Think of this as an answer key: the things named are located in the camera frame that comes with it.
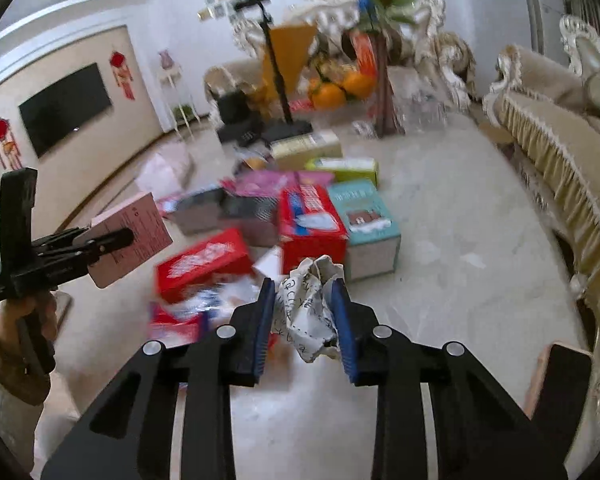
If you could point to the red printed packet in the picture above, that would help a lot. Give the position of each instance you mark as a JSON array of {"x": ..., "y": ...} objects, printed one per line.
[{"x": 365, "y": 55}]

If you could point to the white floor air conditioner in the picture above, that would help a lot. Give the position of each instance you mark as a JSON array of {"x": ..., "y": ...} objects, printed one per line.
[{"x": 550, "y": 10}]

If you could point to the black wall television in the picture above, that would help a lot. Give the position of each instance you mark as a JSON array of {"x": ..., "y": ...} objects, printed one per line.
[{"x": 65, "y": 110}]

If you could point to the red hanging wall decoration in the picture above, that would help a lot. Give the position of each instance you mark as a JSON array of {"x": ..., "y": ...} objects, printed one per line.
[
  {"x": 120, "y": 62},
  {"x": 1, "y": 132}
]

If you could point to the purple pink packet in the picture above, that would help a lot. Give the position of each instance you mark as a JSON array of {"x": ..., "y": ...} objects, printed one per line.
[{"x": 265, "y": 182}]

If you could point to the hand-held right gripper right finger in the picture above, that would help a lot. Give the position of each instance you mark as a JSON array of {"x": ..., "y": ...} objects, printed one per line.
[{"x": 342, "y": 332}]

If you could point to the person's left forearm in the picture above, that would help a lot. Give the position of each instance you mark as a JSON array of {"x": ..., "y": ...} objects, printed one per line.
[{"x": 5, "y": 365}]

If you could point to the printed white paper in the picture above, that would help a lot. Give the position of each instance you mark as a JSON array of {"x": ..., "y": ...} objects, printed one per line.
[{"x": 302, "y": 305}]

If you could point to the pink-edged black phone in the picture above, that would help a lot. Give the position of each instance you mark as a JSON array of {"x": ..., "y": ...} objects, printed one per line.
[{"x": 560, "y": 390}]

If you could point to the pink paper card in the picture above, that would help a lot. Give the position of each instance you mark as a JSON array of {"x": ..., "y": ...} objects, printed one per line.
[{"x": 135, "y": 240}]

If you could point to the green cardboard box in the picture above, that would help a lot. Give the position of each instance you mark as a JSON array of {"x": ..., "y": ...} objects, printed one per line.
[{"x": 345, "y": 167}]

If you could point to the yellow paper bag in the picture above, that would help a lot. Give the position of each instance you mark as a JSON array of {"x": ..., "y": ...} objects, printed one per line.
[{"x": 287, "y": 55}]

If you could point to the small red packet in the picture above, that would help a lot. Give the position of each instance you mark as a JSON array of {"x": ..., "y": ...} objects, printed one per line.
[{"x": 175, "y": 327}]

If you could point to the grey box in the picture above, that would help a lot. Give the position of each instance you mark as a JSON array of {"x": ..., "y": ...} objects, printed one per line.
[{"x": 200, "y": 212}]

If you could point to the teal cardboard box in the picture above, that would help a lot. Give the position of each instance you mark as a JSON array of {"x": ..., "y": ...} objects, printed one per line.
[{"x": 365, "y": 220}]

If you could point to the white carved ornate sofa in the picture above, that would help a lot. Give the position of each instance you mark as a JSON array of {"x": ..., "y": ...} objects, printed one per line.
[{"x": 450, "y": 60}]

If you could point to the flat red box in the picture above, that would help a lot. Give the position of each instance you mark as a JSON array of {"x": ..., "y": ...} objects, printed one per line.
[{"x": 200, "y": 260}]

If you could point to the white plant stand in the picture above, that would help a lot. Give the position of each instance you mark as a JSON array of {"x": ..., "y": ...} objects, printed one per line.
[{"x": 172, "y": 77}]

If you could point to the pink plastic bag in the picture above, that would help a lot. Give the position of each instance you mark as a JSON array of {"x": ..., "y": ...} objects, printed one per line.
[{"x": 162, "y": 172}]

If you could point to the black patterned bag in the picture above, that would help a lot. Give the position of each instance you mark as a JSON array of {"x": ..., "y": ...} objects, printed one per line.
[{"x": 250, "y": 212}]

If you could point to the beige cardboard box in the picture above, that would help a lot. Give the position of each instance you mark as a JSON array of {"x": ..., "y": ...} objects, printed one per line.
[{"x": 305, "y": 147}]

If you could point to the white blue wrapper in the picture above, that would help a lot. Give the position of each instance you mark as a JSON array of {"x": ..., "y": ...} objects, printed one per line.
[{"x": 215, "y": 300}]

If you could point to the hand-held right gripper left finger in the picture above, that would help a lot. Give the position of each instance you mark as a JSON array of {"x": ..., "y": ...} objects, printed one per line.
[{"x": 262, "y": 332}]

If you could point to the black pole stand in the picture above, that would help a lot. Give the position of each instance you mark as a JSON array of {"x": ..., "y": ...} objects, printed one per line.
[{"x": 275, "y": 70}]

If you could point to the person's left hand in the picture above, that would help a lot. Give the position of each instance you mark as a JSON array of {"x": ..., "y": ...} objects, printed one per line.
[{"x": 12, "y": 315}]

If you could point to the red tissue box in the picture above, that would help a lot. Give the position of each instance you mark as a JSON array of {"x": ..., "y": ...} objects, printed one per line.
[{"x": 310, "y": 220}]

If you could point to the clear plastic bag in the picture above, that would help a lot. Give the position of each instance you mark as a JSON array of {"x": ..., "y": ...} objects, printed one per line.
[{"x": 420, "y": 105}]

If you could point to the beige fringed ornate sofa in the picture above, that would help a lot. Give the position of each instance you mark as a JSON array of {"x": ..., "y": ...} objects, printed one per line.
[{"x": 555, "y": 150}]

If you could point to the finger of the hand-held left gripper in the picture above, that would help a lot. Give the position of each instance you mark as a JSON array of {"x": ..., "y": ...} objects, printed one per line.
[
  {"x": 62, "y": 238},
  {"x": 110, "y": 241}
]

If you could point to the orange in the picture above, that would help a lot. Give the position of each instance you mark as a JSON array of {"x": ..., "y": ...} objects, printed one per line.
[
  {"x": 359, "y": 85},
  {"x": 327, "y": 96}
]

